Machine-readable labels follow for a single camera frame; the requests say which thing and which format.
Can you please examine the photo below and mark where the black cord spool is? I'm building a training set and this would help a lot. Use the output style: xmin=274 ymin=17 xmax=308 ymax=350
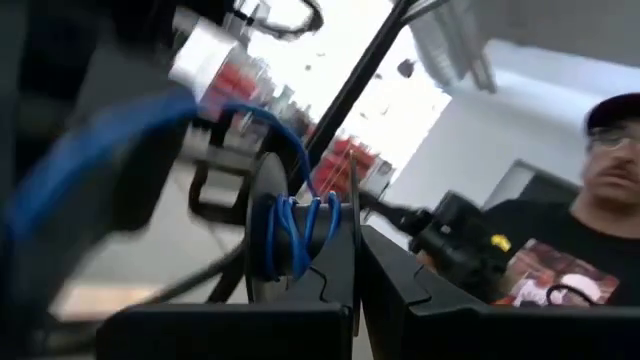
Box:
xmin=243 ymin=149 xmax=363 ymax=337

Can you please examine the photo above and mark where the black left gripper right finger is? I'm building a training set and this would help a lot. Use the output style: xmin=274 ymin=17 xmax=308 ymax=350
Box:
xmin=360 ymin=224 xmax=640 ymax=360

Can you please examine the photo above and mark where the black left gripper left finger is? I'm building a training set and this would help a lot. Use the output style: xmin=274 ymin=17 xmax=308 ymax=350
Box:
xmin=97 ymin=227 xmax=357 ymax=360

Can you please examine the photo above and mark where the thin blue cord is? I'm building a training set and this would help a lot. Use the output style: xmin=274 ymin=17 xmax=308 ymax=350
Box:
xmin=0 ymin=88 xmax=345 ymax=301

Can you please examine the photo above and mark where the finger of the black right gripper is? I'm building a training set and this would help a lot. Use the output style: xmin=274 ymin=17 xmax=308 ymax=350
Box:
xmin=358 ymin=192 xmax=419 ymax=236

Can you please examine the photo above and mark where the person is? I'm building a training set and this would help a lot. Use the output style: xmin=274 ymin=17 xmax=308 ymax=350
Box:
xmin=479 ymin=92 xmax=640 ymax=307

